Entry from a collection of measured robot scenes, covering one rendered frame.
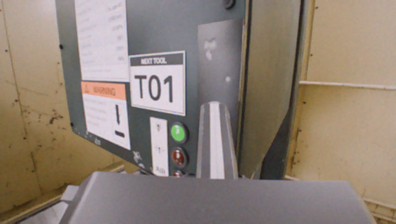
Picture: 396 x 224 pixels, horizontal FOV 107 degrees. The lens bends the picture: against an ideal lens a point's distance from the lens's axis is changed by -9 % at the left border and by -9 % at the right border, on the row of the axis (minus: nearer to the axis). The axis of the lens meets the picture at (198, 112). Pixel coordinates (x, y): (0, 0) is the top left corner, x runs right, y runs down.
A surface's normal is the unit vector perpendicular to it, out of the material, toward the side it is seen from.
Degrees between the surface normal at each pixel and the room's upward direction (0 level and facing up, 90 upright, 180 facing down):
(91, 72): 90
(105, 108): 90
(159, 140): 90
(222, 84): 90
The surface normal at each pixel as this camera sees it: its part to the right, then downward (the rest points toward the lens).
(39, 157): 0.84, 0.14
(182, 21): -0.55, 0.18
